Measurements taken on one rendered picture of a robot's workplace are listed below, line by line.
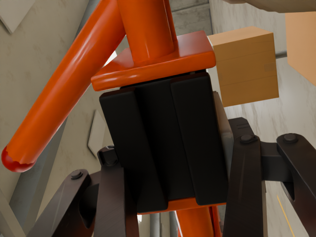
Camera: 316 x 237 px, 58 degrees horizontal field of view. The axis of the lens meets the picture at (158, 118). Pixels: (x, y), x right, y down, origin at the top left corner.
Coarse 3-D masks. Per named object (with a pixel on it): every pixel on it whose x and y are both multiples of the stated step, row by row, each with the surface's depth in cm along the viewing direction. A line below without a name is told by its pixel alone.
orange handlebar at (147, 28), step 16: (128, 0) 13; (144, 0) 13; (160, 0) 13; (128, 16) 13; (144, 16) 13; (160, 16) 13; (128, 32) 14; (144, 32) 13; (160, 32) 13; (144, 48) 14; (160, 48) 14; (208, 208) 18; (192, 224) 17; (208, 224) 18
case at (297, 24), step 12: (300, 12) 28; (312, 12) 26; (288, 24) 33; (300, 24) 29; (312, 24) 26; (288, 36) 34; (300, 36) 30; (312, 36) 27; (288, 48) 34; (300, 48) 30; (312, 48) 27; (288, 60) 35; (300, 60) 31; (312, 60) 28; (300, 72) 32; (312, 72) 28
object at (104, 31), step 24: (96, 24) 15; (120, 24) 15; (72, 48) 16; (96, 48) 16; (72, 72) 16; (96, 72) 17; (48, 96) 17; (72, 96) 17; (24, 120) 19; (48, 120) 18; (24, 144) 19; (24, 168) 20
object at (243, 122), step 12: (228, 120) 17; (240, 120) 17; (240, 132) 16; (252, 132) 15; (264, 144) 14; (264, 156) 13; (276, 156) 13; (264, 168) 13; (276, 168) 13; (288, 168) 13; (264, 180) 14; (276, 180) 13; (288, 180) 13
